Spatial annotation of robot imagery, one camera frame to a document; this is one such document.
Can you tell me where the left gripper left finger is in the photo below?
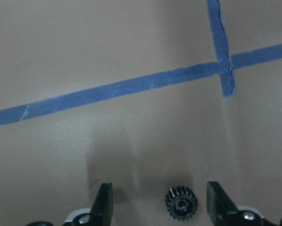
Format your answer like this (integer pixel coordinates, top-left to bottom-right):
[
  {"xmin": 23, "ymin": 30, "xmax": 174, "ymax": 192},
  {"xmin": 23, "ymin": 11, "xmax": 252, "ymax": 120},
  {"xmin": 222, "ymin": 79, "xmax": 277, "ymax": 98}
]
[{"xmin": 90, "ymin": 183, "xmax": 113, "ymax": 226}]

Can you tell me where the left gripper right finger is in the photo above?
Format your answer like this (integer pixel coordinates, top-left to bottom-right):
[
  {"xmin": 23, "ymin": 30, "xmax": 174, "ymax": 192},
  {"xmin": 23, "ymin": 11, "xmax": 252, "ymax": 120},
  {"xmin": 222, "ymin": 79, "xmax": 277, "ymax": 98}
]
[{"xmin": 206, "ymin": 181, "xmax": 239, "ymax": 226}]

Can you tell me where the black bearing gear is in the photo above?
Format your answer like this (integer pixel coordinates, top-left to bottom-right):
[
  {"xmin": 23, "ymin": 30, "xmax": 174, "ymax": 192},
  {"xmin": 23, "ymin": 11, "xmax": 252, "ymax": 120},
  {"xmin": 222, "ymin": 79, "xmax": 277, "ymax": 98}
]
[{"xmin": 165, "ymin": 186, "xmax": 198, "ymax": 221}]

